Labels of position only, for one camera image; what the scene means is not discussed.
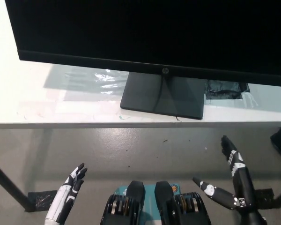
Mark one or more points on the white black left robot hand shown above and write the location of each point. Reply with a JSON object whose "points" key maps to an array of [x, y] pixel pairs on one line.
{"points": [[65, 194]]}

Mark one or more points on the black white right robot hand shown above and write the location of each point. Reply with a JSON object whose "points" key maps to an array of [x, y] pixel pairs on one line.
{"points": [[243, 187]]}

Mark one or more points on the black HP computer monitor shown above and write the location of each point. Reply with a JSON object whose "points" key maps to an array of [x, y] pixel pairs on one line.
{"points": [[140, 35]]}

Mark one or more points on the black tape patch on desk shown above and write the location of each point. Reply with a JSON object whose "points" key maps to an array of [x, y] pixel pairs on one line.
{"points": [[222, 90]]}

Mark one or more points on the black floor tape patch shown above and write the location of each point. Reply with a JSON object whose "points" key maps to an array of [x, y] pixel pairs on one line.
{"points": [[264, 197], [41, 199]]}

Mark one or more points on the clear plastic film sheet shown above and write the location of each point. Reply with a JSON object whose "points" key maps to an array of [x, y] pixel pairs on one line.
{"points": [[89, 84]]}

